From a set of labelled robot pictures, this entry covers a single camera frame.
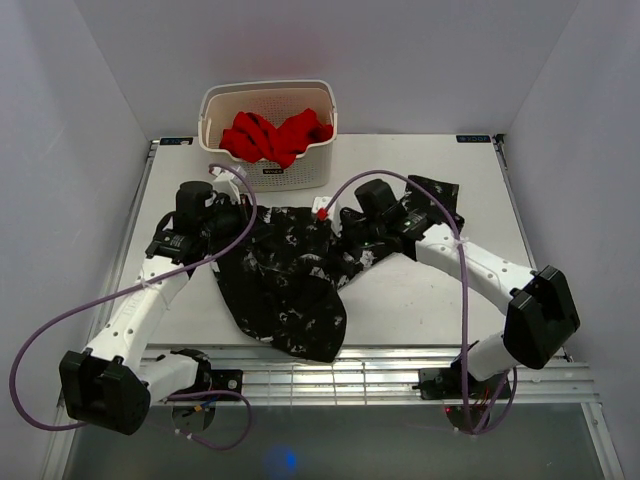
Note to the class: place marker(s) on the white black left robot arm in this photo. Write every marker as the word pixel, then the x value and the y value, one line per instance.
pixel 109 384

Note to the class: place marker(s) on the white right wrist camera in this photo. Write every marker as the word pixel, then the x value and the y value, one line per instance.
pixel 325 209

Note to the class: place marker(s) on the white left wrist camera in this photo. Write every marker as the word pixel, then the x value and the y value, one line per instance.
pixel 228 181

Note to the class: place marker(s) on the aluminium rail frame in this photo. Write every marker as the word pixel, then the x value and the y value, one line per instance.
pixel 368 376

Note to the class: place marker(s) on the cream perforated plastic basket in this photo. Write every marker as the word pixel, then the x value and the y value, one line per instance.
pixel 275 101

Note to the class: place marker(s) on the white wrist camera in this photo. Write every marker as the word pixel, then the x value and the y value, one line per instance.
pixel 228 181
pixel 325 209

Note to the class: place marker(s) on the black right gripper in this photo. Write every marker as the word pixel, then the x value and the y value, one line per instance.
pixel 346 219

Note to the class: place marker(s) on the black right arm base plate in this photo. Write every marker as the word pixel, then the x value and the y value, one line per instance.
pixel 445 384

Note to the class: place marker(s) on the red crumpled garment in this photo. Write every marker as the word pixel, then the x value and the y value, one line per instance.
pixel 252 138

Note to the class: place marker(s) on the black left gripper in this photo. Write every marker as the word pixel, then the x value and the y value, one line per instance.
pixel 243 212

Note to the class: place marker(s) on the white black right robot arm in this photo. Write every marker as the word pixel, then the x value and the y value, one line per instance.
pixel 539 310

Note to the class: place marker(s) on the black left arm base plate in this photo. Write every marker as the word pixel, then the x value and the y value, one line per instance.
pixel 219 385

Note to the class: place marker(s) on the black white patterned trousers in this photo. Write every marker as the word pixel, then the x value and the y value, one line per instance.
pixel 282 284

